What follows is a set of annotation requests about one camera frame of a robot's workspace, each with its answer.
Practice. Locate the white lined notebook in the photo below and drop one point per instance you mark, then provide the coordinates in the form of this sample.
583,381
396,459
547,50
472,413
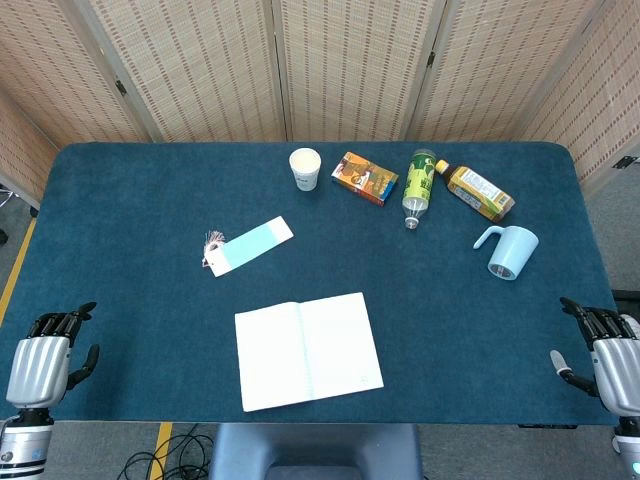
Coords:
310,350

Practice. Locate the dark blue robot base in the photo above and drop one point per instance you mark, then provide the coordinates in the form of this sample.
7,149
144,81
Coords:
315,450

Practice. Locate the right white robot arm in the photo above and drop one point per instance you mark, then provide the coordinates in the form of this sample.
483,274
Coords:
629,445

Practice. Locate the dark blue table cloth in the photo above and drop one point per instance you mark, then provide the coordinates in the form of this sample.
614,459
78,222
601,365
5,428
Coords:
150,200

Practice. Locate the light blue plastic mug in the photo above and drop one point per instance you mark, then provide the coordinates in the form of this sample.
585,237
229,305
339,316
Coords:
515,250

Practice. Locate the woven bamboo folding screen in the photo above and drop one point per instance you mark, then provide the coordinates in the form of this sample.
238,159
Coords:
200,75

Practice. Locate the white paper cup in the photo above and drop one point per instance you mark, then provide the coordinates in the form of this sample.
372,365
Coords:
305,172

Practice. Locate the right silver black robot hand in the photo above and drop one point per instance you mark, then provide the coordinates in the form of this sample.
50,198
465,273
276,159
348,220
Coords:
620,375

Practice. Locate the clear green-label plastic bottle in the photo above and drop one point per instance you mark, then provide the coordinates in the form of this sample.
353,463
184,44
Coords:
419,185

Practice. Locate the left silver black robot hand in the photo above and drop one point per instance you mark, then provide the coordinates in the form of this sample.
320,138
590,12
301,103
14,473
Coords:
37,370

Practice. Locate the light blue tasselled bookmark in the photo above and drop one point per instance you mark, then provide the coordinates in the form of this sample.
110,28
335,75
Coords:
250,245

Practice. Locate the yellow-label tea bottle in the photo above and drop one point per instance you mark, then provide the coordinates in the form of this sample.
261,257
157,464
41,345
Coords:
477,190

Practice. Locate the orange cardboard snack box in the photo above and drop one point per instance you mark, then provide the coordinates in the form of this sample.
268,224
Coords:
365,177

